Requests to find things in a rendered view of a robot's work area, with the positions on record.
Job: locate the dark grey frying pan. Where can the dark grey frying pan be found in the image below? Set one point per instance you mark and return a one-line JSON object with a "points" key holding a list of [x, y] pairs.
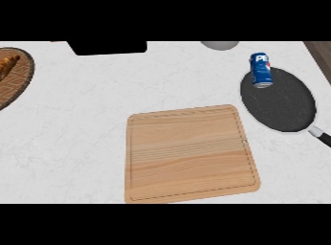
{"points": [[280, 105]]}

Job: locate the blue soda can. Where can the blue soda can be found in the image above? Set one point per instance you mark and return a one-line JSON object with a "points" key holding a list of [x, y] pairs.
{"points": [[261, 70]]}

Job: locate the brown wicker basket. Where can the brown wicker basket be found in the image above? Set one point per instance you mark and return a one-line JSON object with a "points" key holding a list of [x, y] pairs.
{"points": [[8, 86]]}

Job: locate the wooden cutting board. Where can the wooden cutting board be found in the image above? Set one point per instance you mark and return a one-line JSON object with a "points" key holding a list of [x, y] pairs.
{"points": [[190, 153]]}

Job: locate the grey round object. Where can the grey round object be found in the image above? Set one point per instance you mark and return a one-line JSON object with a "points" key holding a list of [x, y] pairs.
{"points": [[219, 45]]}

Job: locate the black appliance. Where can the black appliance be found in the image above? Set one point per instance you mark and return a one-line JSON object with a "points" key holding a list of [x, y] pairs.
{"points": [[110, 47]]}

